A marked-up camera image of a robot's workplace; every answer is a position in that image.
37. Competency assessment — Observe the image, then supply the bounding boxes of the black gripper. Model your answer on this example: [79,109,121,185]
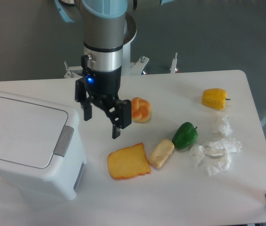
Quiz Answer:
[75,55,132,139]

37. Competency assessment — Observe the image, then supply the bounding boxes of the white trash can lid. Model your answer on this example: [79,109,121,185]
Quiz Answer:
[0,97,68,169]

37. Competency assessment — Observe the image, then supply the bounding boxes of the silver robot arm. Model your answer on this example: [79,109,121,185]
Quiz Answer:
[55,0,167,139]

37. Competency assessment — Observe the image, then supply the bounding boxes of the white trash can body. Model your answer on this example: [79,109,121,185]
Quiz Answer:
[0,91,88,201]

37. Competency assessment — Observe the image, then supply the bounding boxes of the knotted bread roll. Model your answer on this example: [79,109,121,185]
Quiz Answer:
[131,97,152,123]

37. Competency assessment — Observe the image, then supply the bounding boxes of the orange toast slice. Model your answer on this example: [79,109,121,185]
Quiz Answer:
[107,143,151,180]

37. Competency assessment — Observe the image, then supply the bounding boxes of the pale bread loaf piece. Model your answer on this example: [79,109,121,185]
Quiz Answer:
[148,139,174,169]

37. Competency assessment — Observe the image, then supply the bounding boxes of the green bell pepper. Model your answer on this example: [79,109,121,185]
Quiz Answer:
[172,122,198,150]

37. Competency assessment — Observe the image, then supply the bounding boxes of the small crumpled white tissue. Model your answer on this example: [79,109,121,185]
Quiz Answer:
[189,144,205,163]

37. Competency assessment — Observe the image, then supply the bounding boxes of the yellow bell pepper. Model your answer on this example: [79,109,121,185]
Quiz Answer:
[202,88,230,110]

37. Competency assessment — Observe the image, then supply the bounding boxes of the upper crumpled white tissue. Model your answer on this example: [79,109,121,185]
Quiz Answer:
[211,114,233,137]

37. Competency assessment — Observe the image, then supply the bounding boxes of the large crumpled white tissue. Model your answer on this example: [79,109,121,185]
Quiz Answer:
[204,137,242,176]

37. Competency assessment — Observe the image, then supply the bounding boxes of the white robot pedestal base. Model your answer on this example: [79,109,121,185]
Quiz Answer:
[63,14,180,79]

